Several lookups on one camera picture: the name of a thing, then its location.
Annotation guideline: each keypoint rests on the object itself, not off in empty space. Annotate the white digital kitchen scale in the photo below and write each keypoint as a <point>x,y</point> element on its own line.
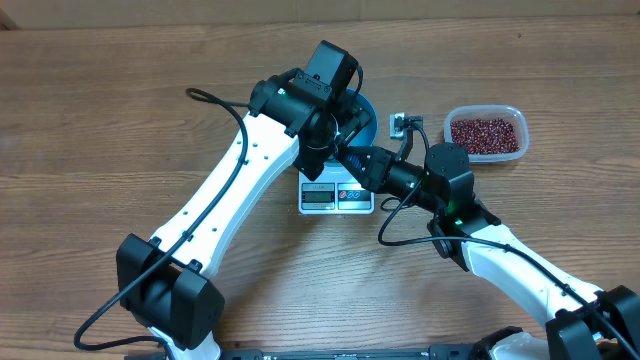
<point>334,192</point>

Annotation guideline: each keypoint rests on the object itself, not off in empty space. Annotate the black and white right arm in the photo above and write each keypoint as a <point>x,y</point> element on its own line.
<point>581,321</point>

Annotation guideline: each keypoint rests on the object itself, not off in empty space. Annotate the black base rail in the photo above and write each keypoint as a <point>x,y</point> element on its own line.
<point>345,354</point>

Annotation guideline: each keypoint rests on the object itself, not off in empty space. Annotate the red beans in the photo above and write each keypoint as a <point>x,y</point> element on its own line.
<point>485,137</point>

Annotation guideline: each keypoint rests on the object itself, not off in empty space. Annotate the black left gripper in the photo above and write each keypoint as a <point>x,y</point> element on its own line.
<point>352,117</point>

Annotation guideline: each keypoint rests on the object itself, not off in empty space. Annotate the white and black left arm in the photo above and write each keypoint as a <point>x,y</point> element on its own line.
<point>299,118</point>

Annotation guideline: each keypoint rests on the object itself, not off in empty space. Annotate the clear plastic container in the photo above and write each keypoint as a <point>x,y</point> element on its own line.
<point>507,112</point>

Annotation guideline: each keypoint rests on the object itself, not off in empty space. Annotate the blue plastic measuring scoop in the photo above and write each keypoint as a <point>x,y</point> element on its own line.
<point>354,162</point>

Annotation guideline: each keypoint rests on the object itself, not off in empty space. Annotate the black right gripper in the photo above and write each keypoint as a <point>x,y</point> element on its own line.
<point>378,166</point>

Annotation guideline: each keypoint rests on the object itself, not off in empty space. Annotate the teal bowl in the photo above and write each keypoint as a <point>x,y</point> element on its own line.
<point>367,135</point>

